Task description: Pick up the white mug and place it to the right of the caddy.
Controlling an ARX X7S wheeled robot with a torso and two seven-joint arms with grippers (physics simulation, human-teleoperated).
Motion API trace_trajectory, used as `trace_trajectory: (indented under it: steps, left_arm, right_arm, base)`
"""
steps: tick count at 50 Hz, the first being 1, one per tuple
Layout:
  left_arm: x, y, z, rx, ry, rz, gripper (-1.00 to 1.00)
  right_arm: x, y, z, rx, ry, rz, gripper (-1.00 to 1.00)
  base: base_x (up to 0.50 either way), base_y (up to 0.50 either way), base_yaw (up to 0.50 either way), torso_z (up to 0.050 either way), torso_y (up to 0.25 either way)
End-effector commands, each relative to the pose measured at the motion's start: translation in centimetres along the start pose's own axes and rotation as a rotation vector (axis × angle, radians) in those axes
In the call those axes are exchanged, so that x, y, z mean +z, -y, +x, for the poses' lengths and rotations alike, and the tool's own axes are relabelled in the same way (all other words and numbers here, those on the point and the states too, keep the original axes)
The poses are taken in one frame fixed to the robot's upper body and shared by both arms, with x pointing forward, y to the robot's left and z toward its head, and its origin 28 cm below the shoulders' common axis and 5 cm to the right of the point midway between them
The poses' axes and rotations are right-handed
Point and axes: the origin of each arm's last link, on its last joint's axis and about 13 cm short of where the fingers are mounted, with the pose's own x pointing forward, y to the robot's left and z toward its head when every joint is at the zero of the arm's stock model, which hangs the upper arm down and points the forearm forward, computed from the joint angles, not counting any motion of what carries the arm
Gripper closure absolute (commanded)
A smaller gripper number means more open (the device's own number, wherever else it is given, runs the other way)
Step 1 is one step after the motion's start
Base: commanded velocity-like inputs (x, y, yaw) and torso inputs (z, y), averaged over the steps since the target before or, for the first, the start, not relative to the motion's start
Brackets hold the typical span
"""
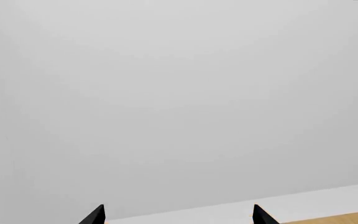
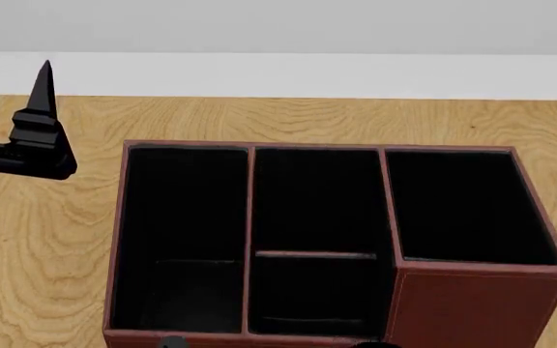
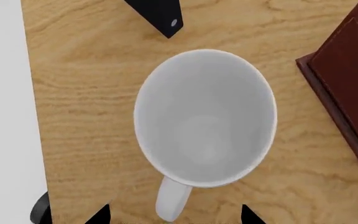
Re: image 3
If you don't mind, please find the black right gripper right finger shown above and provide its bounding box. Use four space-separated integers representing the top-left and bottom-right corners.
242 203 267 224

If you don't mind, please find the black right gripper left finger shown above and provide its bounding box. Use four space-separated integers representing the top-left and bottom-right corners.
84 203 111 224

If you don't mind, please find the white ceramic mug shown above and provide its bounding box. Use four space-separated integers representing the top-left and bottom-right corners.
133 49 278 223

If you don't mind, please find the black round table leg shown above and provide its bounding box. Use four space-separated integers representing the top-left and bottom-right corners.
29 191 53 224

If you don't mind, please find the black box with silver button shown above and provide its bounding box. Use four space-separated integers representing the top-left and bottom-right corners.
124 0 185 39

